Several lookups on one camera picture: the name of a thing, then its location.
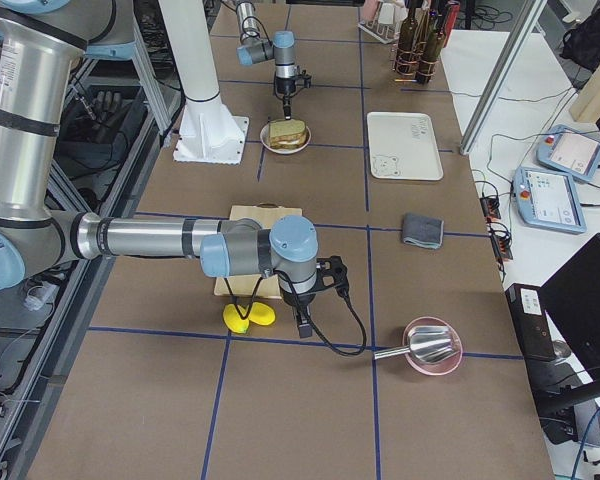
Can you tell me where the dark wine bottle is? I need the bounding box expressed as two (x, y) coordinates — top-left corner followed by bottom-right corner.
(415, 9), (444, 84)
(395, 0), (418, 74)

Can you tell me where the blue teach pendant far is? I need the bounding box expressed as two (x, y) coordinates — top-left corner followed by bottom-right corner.
(536, 124), (600, 183)

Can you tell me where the pink cup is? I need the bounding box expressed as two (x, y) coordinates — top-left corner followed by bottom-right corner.
(361, 0), (380, 21)

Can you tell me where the cream bear tray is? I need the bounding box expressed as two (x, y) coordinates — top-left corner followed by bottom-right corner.
(367, 112), (443, 181)

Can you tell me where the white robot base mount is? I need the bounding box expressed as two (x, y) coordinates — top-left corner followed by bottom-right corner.
(173, 97), (249, 165)

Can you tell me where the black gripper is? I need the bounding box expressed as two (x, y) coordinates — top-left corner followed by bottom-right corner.
(283, 292), (314, 339)
(274, 77), (296, 120)

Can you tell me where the yellow lemon upper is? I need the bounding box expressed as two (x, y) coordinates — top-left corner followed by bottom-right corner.
(247, 302), (276, 326)

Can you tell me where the aluminium frame post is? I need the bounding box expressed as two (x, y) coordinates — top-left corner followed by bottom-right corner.
(459, 0), (547, 155)

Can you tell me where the pink bowl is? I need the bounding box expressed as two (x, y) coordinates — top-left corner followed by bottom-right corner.
(402, 316), (463, 376)

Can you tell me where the yellow lemon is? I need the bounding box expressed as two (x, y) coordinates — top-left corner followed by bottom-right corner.
(247, 302), (276, 326)
(222, 304), (250, 334)

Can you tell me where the black monitor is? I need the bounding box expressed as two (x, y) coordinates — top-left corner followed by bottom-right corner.
(540, 233), (600, 379)

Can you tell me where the white wire cup rack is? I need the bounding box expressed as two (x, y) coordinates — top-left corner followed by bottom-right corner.
(358, 0), (407, 44)

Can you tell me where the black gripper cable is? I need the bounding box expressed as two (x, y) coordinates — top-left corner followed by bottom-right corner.
(222, 272), (369, 357)

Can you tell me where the blue teach pendant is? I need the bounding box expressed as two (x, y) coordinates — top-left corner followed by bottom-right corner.
(513, 166), (587, 234)
(536, 124), (600, 183)

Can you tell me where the white round plate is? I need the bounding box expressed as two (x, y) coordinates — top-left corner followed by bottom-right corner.
(260, 122), (311, 155)

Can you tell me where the metal scoop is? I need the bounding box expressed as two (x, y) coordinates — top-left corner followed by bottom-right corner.
(374, 325), (460, 365)

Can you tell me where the black computer box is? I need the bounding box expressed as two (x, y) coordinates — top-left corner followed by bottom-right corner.
(505, 283), (555, 362)

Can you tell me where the dark wine bottle lower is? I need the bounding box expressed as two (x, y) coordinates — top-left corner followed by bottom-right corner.
(415, 9), (444, 84)

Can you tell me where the copper wire bottle rack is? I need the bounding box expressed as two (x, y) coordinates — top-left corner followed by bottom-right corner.
(393, 41), (425, 82)

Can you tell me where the grey folded cloth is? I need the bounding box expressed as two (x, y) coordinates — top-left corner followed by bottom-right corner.
(401, 213), (444, 249)

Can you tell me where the wooden cutting board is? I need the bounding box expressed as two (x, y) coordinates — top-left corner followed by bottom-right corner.
(214, 204), (303, 298)

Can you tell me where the bread slice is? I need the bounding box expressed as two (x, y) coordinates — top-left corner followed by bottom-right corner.
(269, 136), (310, 151)
(268, 119), (307, 143)

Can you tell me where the blue teach pendant near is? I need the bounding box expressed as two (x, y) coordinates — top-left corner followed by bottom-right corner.
(513, 166), (587, 234)

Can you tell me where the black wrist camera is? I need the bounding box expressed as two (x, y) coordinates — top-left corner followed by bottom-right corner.
(295, 71), (312, 89)
(315, 255), (350, 299)

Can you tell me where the yellow lemon lower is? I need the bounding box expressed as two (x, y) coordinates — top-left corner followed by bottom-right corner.
(222, 304), (250, 334)

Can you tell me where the dark wine bottle upper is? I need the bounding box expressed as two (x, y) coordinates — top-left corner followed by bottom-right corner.
(395, 0), (418, 74)

